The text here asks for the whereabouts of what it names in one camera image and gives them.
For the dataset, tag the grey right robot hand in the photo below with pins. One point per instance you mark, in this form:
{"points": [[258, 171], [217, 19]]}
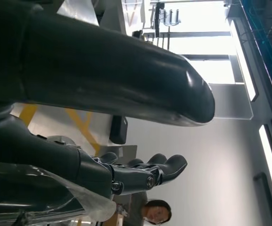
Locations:
{"points": [[114, 75]]}

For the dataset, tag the black zip case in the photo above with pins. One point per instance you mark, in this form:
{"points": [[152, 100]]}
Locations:
{"points": [[118, 129]]}

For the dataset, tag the grey laptop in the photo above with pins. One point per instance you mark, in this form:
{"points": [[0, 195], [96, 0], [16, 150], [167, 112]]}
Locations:
{"points": [[128, 154]]}

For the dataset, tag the clear plastic film on hand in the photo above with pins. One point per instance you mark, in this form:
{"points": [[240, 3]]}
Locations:
{"points": [[55, 193]]}

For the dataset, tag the person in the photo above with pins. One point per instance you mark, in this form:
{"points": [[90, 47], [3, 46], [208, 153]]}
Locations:
{"points": [[157, 213]]}

